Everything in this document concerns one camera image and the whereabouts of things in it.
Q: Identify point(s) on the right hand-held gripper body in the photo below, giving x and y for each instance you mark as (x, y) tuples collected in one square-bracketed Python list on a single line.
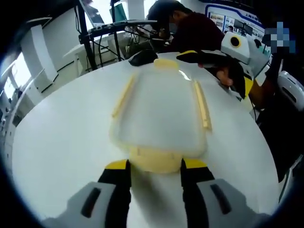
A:
[(249, 51)]

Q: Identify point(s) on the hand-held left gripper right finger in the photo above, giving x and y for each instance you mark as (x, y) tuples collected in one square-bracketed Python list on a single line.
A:
[(204, 204)]

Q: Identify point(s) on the blue framed wall board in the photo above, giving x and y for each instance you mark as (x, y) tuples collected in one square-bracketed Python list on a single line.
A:
[(219, 16)]

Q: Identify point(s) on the open laptop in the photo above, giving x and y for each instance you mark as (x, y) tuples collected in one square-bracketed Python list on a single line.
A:
[(93, 13)]

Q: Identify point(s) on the white worn device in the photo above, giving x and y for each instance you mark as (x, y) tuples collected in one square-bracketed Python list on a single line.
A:
[(291, 90)]

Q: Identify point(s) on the clear storage box yellow latches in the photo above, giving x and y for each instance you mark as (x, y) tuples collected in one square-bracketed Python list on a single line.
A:
[(156, 109)]

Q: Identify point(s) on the person's right hand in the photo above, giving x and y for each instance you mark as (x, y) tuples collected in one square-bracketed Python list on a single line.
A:
[(224, 76)]

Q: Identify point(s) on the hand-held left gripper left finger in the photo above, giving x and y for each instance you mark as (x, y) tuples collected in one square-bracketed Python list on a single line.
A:
[(104, 204)]

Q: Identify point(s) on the black rounded object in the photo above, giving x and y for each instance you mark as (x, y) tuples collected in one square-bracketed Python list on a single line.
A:
[(142, 58)]

